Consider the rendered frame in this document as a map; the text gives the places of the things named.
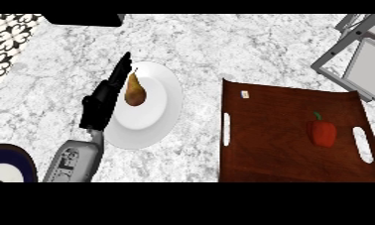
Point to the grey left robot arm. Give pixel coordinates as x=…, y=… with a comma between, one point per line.
x=73, y=161

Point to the white round plate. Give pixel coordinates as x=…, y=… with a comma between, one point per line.
x=151, y=110

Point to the black and white patterned cloth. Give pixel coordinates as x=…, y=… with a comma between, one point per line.
x=14, y=37

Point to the brown pear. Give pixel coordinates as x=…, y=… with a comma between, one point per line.
x=135, y=92

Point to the dark brown wooden tray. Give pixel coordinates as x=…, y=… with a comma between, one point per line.
x=289, y=136

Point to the black appliance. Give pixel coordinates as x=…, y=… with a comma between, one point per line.
x=86, y=19

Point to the dark blue rimmed plate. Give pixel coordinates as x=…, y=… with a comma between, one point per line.
x=16, y=166

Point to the red bell pepper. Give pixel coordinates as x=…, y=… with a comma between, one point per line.
x=323, y=131

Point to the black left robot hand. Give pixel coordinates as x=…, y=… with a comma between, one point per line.
x=101, y=103

